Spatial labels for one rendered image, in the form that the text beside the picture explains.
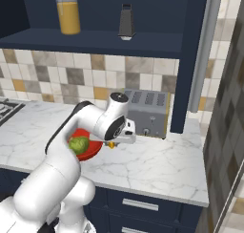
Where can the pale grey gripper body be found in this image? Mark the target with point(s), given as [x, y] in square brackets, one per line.
[122, 138]

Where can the small yellow object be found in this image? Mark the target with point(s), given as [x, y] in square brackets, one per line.
[111, 144]

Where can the grey toaster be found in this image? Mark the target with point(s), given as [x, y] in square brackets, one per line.
[148, 117]

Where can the orange juice bottle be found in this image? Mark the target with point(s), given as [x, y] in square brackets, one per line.
[68, 15]

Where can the green lettuce salad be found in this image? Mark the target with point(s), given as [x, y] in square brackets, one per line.
[79, 145]

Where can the dark grey cheese grater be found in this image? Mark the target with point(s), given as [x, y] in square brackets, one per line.
[126, 23]

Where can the dark blue drawer front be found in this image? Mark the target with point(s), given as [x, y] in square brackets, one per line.
[158, 225]
[168, 208]

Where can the reflective grey fridge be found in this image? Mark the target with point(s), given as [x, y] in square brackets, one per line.
[227, 131]

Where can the dark blue cabinet door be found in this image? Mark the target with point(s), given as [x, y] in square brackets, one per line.
[187, 58]

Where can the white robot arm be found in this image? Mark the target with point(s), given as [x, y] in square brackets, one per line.
[57, 176]

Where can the dark blue open cabinet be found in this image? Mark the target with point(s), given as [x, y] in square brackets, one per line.
[95, 42]

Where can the black hob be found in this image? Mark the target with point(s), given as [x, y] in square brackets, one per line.
[8, 111]

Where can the red salad bowl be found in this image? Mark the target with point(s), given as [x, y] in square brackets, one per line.
[90, 149]

